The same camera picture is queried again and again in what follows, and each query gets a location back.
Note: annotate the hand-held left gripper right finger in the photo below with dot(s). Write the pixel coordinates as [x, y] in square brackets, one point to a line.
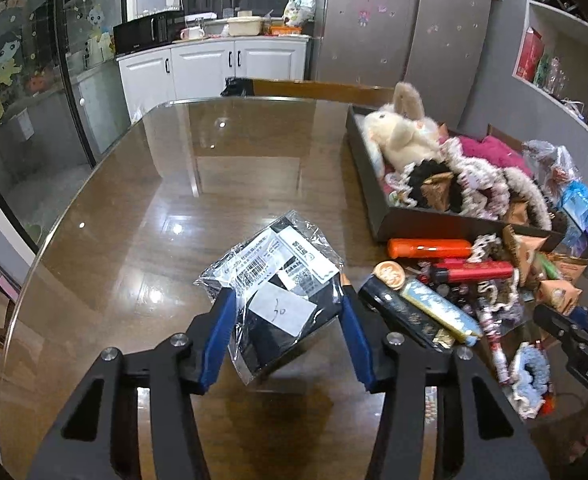
[356, 340]

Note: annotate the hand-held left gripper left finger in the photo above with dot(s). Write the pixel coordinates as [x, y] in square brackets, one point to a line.
[219, 340]

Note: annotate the clear packet with black contents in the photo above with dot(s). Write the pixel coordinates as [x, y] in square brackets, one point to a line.
[274, 280]

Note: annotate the dark storage box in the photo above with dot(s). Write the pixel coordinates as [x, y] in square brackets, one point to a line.
[374, 210]

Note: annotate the glass-topped wooden desktop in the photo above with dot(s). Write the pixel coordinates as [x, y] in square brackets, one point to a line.
[149, 210]

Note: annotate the brown triangular packet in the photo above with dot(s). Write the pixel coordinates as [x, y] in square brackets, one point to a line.
[524, 252]
[559, 296]
[436, 190]

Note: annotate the black long box gold print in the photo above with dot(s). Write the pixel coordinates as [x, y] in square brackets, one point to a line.
[399, 310]

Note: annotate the green packet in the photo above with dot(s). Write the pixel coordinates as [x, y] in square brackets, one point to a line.
[546, 266]

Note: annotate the blue crochet scrunchie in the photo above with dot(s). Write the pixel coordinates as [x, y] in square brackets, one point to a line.
[531, 380]

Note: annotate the red white patterned ribbon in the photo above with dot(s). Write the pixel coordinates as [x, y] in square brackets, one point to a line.
[494, 350]

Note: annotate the round tan badge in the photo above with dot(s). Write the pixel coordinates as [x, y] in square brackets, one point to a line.
[389, 275]

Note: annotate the yellow blue tube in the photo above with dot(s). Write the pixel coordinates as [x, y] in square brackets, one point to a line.
[439, 310]

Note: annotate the red tube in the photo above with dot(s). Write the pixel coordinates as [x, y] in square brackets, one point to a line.
[474, 272]

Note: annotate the blue packet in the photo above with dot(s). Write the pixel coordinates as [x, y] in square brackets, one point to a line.
[579, 205]

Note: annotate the orange tube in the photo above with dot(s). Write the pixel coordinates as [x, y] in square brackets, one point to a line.
[424, 248]

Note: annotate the white fluffy long plush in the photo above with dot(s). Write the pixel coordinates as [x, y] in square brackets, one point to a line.
[529, 190]

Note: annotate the clear plastic snack bag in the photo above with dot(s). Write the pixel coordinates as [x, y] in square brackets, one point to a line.
[549, 160]

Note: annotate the magenta plush toy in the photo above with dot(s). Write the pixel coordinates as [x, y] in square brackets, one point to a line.
[489, 152]

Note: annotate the narrow wooden chair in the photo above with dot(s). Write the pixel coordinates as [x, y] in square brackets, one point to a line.
[504, 137]

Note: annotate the cream plush rabbit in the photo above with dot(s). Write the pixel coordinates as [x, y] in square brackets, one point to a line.
[399, 135]

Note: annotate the green box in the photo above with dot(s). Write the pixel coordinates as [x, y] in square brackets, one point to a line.
[543, 70]

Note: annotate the wooden chair back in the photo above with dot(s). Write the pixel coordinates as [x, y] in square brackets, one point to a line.
[324, 91]

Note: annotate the black bag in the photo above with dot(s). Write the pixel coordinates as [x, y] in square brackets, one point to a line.
[235, 87]

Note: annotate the red box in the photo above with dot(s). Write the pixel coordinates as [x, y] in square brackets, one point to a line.
[529, 55]

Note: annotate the white kitchen cabinet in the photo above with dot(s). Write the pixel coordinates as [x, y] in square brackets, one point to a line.
[204, 70]

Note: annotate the glass sliding door with stickers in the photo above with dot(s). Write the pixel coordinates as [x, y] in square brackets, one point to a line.
[34, 110]

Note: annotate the silver refrigerator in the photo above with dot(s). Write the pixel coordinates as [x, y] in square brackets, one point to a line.
[374, 35]

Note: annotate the cream basin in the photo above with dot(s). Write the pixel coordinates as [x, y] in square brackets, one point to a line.
[244, 26]

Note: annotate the orange tray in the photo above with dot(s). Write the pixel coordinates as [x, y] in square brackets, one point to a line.
[286, 31]

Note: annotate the black microwave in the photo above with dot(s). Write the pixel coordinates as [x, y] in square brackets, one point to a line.
[144, 32]

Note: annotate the white plastic bag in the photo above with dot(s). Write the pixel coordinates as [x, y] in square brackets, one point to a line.
[299, 10]

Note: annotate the white wall shelf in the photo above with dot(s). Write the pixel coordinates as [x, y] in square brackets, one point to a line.
[564, 20]

